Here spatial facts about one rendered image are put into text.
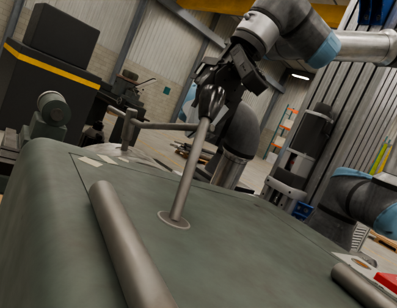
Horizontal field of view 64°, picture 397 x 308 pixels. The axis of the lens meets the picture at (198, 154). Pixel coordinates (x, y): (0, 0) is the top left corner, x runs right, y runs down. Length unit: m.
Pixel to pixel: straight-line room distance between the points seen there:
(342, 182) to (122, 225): 0.83
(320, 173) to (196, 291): 1.04
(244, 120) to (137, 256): 0.68
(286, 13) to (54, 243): 0.54
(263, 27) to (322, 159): 0.73
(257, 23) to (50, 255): 0.51
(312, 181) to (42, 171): 1.03
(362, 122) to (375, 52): 0.36
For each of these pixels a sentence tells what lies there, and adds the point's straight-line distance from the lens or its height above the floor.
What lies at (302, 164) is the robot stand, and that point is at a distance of 1.19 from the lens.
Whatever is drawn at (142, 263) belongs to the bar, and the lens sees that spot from 0.19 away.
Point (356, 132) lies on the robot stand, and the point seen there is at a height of 1.52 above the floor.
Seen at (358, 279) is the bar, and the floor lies 1.27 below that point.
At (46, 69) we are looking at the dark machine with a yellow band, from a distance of 5.26.
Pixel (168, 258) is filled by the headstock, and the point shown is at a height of 1.26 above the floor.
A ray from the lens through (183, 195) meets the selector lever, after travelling 0.33.
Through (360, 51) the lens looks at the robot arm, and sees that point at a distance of 0.92.
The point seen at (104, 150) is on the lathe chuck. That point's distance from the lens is 0.65.
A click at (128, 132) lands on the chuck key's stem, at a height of 1.27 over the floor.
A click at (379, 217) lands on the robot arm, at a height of 1.31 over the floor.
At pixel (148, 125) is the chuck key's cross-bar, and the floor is 1.31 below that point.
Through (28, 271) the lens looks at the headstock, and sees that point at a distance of 0.24.
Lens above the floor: 1.37
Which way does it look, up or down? 7 degrees down
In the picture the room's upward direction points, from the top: 23 degrees clockwise
